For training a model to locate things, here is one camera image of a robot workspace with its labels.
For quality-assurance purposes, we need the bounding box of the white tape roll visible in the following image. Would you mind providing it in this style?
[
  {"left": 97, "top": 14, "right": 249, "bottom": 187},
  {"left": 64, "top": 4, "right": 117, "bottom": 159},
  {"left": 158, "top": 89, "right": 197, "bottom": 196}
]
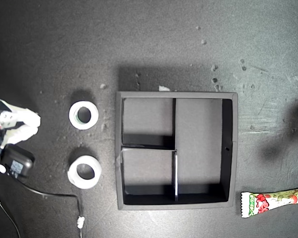
[
  {"left": 67, "top": 155, "right": 101, "bottom": 189},
  {"left": 69, "top": 100, "right": 99, "bottom": 130}
]

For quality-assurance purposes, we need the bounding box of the snack bar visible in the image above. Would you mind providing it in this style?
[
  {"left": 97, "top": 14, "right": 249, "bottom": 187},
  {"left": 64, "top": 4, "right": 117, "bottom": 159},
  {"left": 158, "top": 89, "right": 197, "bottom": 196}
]
[{"left": 240, "top": 187, "right": 298, "bottom": 219}]

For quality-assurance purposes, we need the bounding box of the black tray with wells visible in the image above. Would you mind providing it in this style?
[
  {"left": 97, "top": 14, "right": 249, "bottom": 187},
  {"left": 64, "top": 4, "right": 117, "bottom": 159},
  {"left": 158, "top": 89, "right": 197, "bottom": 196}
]
[{"left": 115, "top": 91, "right": 239, "bottom": 211}]

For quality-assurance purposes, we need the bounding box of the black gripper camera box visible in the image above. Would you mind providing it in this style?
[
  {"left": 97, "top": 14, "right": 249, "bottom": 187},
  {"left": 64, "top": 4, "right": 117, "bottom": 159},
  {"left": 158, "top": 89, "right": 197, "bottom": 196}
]
[{"left": 0, "top": 145, "right": 36, "bottom": 179}]

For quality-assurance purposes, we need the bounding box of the black camera cable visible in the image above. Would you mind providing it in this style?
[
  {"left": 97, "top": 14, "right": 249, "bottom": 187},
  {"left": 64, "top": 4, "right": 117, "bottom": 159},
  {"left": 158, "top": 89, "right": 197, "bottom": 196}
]
[{"left": 14, "top": 173, "right": 85, "bottom": 238}]

